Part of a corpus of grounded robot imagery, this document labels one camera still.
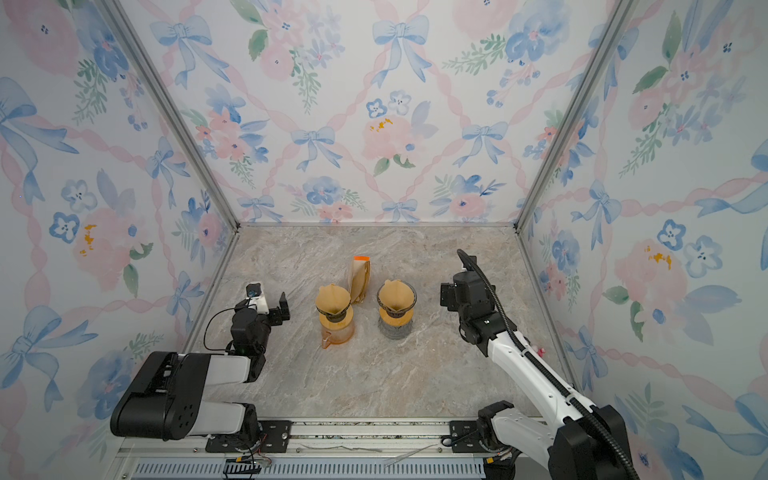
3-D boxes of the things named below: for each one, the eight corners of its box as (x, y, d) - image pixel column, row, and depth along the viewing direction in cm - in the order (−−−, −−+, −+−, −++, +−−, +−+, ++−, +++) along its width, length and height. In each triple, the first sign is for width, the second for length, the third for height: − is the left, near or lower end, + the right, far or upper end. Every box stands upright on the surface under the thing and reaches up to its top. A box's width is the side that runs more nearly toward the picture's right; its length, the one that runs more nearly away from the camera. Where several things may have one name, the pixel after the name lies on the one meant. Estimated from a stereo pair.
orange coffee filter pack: (353, 303, 100) (350, 287, 92) (355, 273, 107) (353, 256, 100) (368, 303, 100) (367, 287, 92) (370, 273, 108) (369, 256, 100)
